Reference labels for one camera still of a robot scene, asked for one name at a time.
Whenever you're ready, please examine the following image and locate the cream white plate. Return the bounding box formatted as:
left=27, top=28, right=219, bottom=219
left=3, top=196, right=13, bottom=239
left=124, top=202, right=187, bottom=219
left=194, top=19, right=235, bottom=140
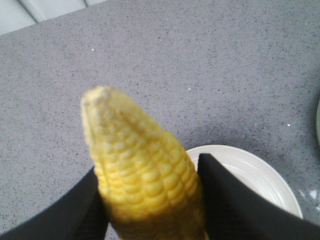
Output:
left=186, top=144, right=303, bottom=219

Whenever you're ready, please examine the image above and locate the corn cob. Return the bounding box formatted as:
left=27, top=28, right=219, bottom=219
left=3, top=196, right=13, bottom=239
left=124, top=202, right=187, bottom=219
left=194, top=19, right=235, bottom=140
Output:
left=81, top=85, right=209, bottom=240

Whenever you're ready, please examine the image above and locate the green electric cooking pot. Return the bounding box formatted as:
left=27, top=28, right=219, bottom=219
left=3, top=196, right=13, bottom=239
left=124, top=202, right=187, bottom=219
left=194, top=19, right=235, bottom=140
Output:
left=315, top=100, right=320, bottom=145

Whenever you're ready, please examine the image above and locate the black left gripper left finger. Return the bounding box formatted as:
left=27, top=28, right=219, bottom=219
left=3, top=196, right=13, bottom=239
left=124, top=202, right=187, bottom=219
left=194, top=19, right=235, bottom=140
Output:
left=0, top=169, right=109, bottom=240

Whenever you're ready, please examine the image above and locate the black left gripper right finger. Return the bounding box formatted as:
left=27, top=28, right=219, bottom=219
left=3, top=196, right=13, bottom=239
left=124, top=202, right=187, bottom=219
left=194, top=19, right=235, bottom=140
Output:
left=197, top=153, right=320, bottom=240

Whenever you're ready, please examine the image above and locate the white pleated curtain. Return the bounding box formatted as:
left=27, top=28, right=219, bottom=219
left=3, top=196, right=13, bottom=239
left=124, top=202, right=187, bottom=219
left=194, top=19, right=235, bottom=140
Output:
left=0, top=0, right=104, bottom=35

